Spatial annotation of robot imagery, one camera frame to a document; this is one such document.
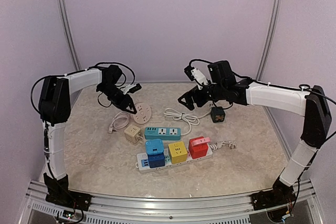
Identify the beige extension cord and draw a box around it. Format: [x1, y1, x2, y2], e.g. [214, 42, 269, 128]
[107, 102, 153, 134]

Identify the pink plug adapter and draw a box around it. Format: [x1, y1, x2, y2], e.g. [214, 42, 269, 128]
[190, 137, 211, 147]

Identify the left aluminium corner post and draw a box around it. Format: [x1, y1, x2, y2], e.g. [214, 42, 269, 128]
[57, 0, 81, 70]

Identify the teal power strip with cord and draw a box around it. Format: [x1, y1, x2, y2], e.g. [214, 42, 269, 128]
[144, 108, 210, 141]

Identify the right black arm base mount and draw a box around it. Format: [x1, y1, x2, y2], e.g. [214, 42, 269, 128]
[250, 177, 296, 210]

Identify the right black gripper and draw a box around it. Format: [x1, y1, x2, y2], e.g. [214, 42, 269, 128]
[178, 80, 226, 110]

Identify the light blue adapter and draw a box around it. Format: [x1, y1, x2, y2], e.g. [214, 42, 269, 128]
[145, 138, 164, 155]

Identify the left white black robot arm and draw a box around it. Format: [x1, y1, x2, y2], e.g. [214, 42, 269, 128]
[33, 62, 141, 180]

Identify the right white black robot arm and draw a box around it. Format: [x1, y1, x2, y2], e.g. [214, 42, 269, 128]
[178, 59, 335, 205]

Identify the dark blue cube socket adapter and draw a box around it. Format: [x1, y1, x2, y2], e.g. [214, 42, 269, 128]
[148, 153, 165, 168]

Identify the red cube socket adapter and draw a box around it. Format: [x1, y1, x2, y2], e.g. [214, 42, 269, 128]
[188, 141, 208, 159]

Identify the yellow cube socket adapter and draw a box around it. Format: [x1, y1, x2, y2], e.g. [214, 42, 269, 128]
[168, 141, 187, 164]

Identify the dark green cube adapter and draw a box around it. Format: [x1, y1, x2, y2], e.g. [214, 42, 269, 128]
[210, 106, 226, 123]

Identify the beige cube socket adapter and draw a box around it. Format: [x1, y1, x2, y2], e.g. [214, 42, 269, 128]
[124, 124, 143, 144]

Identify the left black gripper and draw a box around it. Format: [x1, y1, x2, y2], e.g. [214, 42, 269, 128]
[99, 83, 137, 114]

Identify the aluminium corner post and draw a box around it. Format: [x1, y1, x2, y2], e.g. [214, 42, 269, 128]
[57, 0, 81, 70]
[256, 0, 281, 80]

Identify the right aluminium corner post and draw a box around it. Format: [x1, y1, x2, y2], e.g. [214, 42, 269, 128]
[256, 0, 281, 80]

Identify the white multicolour power strip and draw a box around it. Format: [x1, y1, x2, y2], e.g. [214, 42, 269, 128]
[135, 140, 238, 174]

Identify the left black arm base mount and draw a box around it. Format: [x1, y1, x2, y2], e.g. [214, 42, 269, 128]
[44, 173, 92, 211]

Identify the aluminium front frame rail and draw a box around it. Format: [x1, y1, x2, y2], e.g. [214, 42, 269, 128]
[25, 179, 320, 224]

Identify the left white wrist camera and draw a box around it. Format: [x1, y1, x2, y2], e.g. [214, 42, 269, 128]
[123, 83, 142, 94]

